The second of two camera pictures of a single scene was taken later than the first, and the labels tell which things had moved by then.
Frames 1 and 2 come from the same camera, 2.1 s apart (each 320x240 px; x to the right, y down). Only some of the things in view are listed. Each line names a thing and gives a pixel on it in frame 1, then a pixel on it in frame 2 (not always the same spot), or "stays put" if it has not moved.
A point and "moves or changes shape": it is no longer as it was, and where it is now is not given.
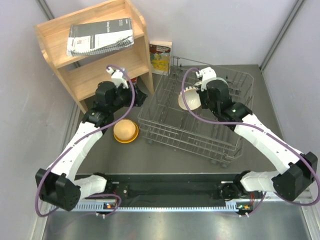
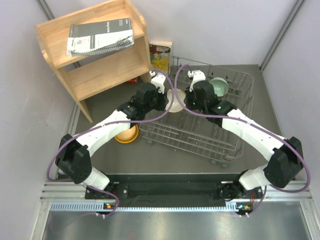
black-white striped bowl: x=192 y=98 moves or changes shape
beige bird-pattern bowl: x=124 y=129 stays put
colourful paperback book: x=160 y=57 stays put
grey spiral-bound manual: x=92 y=38 stays put
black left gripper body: x=123 y=98 to x=158 y=103
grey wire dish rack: x=162 y=121 stays put
